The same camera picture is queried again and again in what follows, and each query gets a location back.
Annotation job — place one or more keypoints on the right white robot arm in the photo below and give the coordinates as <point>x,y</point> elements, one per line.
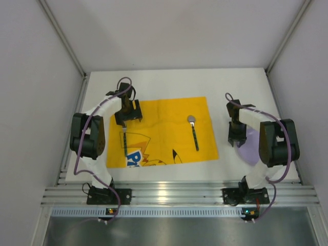
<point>278,146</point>

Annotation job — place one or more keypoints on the lilac plate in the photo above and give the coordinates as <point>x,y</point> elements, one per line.
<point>249,151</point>

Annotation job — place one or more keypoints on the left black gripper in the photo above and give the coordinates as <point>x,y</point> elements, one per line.
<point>128,116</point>

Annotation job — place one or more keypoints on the perforated cable tray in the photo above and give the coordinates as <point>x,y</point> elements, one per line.
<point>152,212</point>

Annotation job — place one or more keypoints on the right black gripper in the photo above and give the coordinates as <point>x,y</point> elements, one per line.
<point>237,136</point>

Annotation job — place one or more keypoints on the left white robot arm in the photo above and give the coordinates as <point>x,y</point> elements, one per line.
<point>88,132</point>

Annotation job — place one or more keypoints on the fork with teal handle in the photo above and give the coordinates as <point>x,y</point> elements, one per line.
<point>125,140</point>

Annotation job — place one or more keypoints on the yellow printed cloth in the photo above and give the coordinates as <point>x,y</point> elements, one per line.
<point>163,136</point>

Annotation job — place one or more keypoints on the aluminium mounting rail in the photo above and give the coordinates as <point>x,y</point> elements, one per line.
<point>180,193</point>

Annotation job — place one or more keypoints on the spoon with teal handle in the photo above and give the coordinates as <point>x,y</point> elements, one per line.
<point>191,120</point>

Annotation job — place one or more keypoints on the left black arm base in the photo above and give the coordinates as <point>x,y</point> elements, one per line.
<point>97,196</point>

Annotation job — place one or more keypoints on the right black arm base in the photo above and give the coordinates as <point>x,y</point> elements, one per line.
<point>235,196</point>

